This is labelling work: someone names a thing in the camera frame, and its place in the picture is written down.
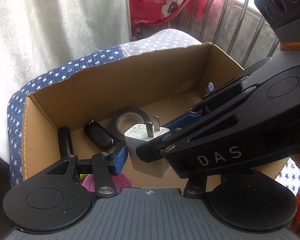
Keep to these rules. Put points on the black car key fob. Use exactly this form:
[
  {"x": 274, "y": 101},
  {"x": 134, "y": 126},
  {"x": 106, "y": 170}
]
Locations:
[{"x": 99, "y": 135}]

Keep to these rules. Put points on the green lighter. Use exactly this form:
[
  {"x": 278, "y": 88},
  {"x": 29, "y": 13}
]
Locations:
[{"x": 83, "y": 176}]

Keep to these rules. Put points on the brown cardboard box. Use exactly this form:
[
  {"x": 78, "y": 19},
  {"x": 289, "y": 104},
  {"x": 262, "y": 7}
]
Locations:
[{"x": 165, "y": 83}]

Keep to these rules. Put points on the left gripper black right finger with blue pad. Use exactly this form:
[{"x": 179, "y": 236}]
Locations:
[{"x": 195, "y": 186}]

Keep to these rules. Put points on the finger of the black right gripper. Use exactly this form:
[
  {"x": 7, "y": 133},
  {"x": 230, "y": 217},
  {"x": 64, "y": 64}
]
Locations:
[{"x": 160, "y": 149}]

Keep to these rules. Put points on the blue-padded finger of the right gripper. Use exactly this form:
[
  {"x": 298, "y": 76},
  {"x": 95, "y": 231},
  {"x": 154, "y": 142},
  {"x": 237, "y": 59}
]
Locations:
[{"x": 190, "y": 117}]

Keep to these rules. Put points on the white usb wall charger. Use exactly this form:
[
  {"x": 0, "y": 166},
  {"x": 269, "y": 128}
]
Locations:
[{"x": 141, "y": 140}]

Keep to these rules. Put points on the pink plastic lid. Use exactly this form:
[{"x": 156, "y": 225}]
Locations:
[{"x": 119, "y": 181}]

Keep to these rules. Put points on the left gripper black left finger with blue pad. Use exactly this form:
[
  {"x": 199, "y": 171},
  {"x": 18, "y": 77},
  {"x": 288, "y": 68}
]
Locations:
[{"x": 102, "y": 166}]

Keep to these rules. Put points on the black cylinder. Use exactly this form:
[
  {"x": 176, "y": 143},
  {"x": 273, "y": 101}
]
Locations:
[{"x": 65, "y": 142}]

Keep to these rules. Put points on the black electrical tape roll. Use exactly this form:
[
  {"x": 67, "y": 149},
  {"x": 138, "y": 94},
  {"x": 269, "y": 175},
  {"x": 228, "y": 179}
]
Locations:
[{"x": 124, "y": 119}]

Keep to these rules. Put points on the white patterned curtain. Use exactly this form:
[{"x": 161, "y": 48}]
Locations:
[{"x": 38, "y": 35}]

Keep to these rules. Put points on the metal railing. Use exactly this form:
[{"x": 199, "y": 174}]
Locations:
[{"x": 236, "y": 26}]

